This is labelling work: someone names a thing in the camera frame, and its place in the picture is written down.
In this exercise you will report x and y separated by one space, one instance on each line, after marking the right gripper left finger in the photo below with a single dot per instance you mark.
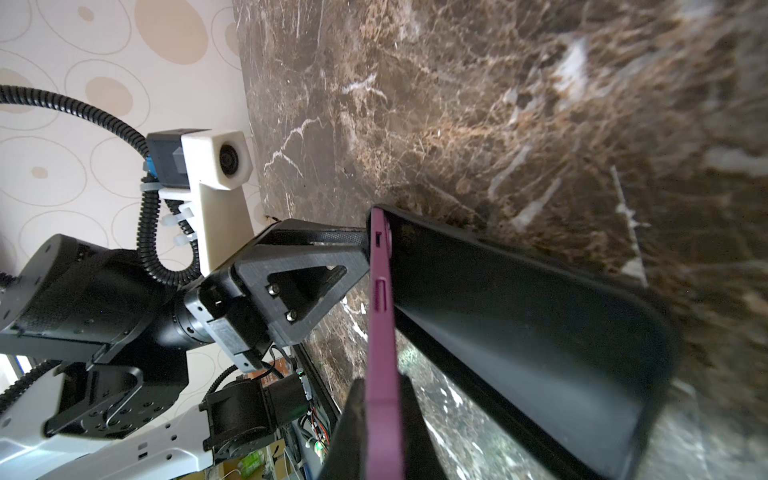
347 457

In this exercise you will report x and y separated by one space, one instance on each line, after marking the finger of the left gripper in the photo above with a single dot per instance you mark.
296 272

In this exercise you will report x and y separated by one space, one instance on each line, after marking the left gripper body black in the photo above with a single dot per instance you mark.
224 311

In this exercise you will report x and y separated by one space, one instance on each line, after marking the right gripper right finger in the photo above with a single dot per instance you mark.
420 459

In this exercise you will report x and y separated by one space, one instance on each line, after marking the black phone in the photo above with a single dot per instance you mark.
385 457

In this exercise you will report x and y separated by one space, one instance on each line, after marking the black phone case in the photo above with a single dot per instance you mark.
574 366

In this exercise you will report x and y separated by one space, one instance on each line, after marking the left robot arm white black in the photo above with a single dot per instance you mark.
150 361

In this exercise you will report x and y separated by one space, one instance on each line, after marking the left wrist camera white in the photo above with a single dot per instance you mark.
206 171

